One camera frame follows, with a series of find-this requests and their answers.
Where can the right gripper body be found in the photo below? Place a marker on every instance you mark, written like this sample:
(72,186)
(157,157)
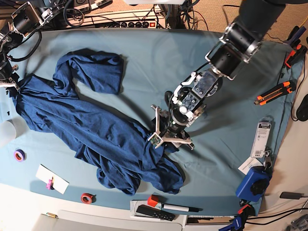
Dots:
(8,76)

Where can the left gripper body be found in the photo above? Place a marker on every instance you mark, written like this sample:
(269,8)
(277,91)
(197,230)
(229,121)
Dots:
(169,130)

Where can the blue t-shirt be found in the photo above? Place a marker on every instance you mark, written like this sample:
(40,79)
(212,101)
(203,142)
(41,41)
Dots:
(118,147)

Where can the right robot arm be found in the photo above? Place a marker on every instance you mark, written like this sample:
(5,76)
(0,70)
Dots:
(27,19)

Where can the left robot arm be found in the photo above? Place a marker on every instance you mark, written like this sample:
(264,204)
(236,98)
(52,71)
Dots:
(241,39)

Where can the translucent plastic cup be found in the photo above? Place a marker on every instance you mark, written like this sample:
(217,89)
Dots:
(7,133)

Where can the red cube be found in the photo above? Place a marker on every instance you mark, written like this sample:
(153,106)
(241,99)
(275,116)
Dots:
(153,200)

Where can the white black marker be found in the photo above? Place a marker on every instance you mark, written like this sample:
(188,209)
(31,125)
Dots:
(180,208)

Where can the purple tape roll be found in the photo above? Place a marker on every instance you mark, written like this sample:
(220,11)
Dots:
(19,155)

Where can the light blue table cloth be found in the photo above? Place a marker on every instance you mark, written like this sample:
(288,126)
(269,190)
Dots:
(124,113)

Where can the black remote control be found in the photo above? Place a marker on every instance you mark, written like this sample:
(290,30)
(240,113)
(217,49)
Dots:
(155,213)

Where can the white paper card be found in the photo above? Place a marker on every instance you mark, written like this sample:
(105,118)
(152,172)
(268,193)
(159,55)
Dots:
(248,164)

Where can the blister pack with tool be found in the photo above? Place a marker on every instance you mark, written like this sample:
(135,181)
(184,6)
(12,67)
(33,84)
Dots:
(261,137)

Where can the blue box with black knob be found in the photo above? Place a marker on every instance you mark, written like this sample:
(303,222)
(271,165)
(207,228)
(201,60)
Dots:
(254,184)

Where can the red tape roll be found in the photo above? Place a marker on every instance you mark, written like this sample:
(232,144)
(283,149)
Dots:
(87,198)

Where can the white card with pink clip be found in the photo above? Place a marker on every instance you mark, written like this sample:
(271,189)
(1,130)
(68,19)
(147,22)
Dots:
(52,180)

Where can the orange clamp bottom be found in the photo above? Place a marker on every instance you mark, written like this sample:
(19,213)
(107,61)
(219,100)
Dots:
(241,210)

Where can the blue clamp bottom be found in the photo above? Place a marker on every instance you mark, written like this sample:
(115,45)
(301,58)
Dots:
(237,225)

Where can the orange black utility knife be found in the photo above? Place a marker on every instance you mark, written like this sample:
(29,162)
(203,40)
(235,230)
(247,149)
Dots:
(276,92)

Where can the black computer mouse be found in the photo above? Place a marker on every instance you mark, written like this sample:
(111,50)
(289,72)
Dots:
(302,110)

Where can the black small device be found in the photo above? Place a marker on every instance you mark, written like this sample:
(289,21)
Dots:
(291,195)

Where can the orange black clamp right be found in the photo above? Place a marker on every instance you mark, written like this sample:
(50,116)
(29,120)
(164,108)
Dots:
(295,55)

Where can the blue black clamp top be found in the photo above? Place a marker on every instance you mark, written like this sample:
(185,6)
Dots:
(295,34)

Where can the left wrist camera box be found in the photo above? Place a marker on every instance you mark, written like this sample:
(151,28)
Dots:
(156,140)

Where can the power strip with red switch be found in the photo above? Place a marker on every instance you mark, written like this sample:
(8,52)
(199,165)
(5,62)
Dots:
(152,18)

